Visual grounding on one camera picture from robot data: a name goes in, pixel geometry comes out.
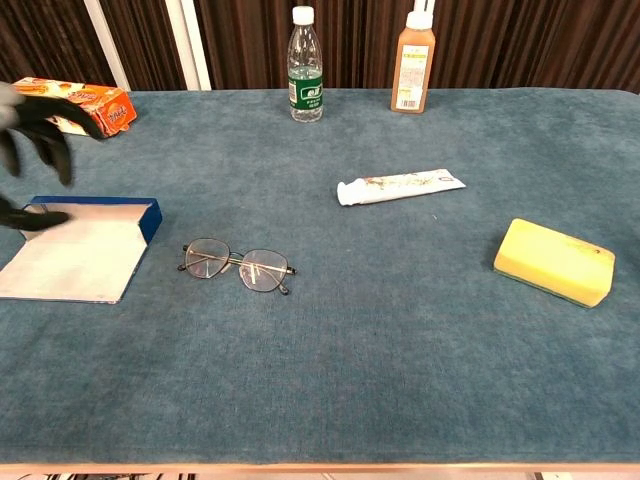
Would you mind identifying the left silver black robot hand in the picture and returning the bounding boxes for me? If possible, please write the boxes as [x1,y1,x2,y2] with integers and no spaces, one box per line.
[0,82,106,232]

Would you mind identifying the blue rectangular box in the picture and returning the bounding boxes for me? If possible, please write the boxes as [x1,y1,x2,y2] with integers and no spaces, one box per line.
[0,195,164,305]

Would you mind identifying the metal frame eyeglasses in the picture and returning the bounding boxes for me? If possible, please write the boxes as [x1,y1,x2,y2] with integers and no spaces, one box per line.
[176,237,298,296]

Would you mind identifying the orange biscuit box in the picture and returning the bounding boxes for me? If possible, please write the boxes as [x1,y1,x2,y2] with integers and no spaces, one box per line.
[12,76,138,140]

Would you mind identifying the clear water bottle green label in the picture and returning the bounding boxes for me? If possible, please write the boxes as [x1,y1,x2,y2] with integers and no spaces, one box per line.
[286,5,325,124]

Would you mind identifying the dark brown curtain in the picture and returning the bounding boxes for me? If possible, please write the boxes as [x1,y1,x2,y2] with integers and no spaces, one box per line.
[0,0,640,95]

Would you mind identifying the blue table cloth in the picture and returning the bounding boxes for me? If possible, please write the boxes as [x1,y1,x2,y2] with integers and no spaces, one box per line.
[0,88,640,466]

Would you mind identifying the white floral toothpaste tube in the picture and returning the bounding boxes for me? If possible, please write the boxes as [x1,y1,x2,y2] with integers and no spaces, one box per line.
[336,168,467,207]

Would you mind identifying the brown juice bottle white cap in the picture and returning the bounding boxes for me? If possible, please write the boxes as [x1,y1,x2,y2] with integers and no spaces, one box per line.
[390,9,437,115]

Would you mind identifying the yellow sponge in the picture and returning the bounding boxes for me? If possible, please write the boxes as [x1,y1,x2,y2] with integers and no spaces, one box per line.
[493,217,617,309]

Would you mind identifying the thin white frame post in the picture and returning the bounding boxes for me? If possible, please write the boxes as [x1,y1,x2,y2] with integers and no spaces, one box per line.
[83,0,132,92]

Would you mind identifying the wide white frame post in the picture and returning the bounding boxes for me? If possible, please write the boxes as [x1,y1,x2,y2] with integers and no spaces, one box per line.
[164,0,212,91]

